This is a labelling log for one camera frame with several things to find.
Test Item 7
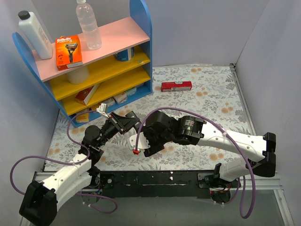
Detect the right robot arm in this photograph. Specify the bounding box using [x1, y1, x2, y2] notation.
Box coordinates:
[139, 111, 276, 187]

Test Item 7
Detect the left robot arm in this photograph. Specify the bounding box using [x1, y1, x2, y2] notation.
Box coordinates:
[19, 111, 140, 226]

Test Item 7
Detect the white snack packet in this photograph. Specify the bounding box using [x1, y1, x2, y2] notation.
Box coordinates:
[113, 92, 127, 104]

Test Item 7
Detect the green sponge pack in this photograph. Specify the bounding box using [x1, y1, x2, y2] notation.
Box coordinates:
[125, 87, 137, 96]

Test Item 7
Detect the yellow snack packet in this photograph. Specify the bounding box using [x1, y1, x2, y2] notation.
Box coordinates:
[75, 112, 89, 123]

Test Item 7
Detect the red white book box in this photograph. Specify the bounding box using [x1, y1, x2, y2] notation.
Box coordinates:
[75, 83, 100, 105]

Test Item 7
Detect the blue pink yellow shelf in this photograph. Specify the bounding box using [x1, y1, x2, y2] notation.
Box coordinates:
[12, 0, 152, 120]

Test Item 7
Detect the red toothpaste box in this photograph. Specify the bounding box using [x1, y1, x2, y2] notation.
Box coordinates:
[161, 81, 192, 92]

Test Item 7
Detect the white cylindrical container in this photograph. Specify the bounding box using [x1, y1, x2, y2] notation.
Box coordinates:
[65, 66, 90, 85]

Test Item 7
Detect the blue white can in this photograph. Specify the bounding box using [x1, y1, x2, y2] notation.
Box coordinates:
[114, 47, 135, 62]

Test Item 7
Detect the floral table mat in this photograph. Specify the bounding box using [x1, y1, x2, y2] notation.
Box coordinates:
[44, 65, 254, 171]

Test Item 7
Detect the orange razor box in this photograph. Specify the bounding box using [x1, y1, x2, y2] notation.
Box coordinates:
[55, 35, 83, 71]

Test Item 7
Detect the clear plastic water bottle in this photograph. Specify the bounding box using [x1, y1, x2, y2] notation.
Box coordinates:
[76, 0, 102, 50]

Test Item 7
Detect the white bottle black cap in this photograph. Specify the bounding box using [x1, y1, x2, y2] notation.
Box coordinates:
[18, 10, 53, 60]

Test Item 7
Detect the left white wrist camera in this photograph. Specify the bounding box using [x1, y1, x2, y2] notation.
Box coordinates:
[96, 103, 109, 119]

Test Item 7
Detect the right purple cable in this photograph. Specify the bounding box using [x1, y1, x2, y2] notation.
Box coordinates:
[135, 107, 256, 219]

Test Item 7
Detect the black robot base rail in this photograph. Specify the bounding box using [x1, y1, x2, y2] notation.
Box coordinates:
[77, 169, 238, 204]

